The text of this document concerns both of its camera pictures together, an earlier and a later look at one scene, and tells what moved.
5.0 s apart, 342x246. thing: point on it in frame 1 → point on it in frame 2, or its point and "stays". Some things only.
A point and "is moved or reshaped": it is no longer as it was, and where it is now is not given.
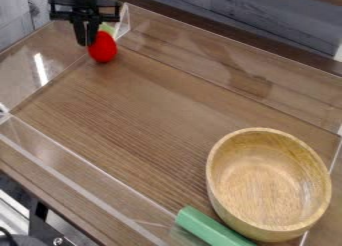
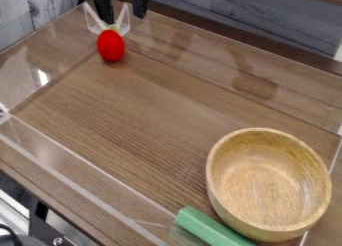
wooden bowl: [268, 184] stays
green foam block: [207, 230] stays
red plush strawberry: [102, 52] is moved or reshaped
